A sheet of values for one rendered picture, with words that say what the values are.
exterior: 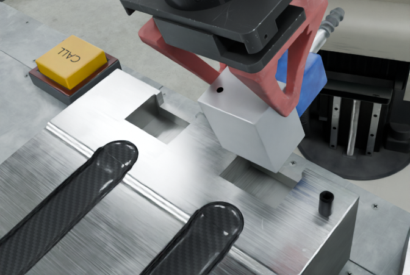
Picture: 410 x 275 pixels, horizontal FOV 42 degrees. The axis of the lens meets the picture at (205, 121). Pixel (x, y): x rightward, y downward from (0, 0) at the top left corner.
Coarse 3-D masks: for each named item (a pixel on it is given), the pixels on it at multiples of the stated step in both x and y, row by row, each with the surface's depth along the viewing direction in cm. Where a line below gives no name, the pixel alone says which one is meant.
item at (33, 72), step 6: (108, 54) 64; (114, 60) 63; (36, 66) 64; (102, 66) 63; (108, 66) 63; (30, 72) 64; (36, 72) 64; (96, 72) 62; (42, 78) 63; (48, 78) 62; (90, 78) 62; (48, 84) 62; (54, 84) 62; (78, 84) 61; (84, 84) 61; (60, 90) 61; (66, 90) 61; (72, 90) 60
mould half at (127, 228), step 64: (64, 128) 46; (128, 128) 45; (192, 128) 45; (0, 192) 43; (128, 192) 41; (192, 192) 40; (320, 192) 39; (64, 256) 38; (128, 256) 37; (256, 256) 36; (320, 256) 36
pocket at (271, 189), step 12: (240, 156) 42; (228, 168) 42; (240, 168) 43; (252, 168) 44; (264, 168) 43; (228, 180) 42; (240, 180) 44; (252, 180) 43; (264, 180) 43; (276, 180) 43; (288, 180) 42; (252, 192) 43; (264, 192) 42; (276, 192) 42; (288, 192) 42; (276, 204) 42
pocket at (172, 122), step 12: (156, 96) 48; (144, 108) 48; (156, 108) 49; (168, 108) 49; (132, 120) 47; (144, 120) 49; (156, 120) 50; (168, 120) 49; (180, 120) 48; (192, 120) 47; (156, 132) 48; (168, 132) 48; (180, 132) 48
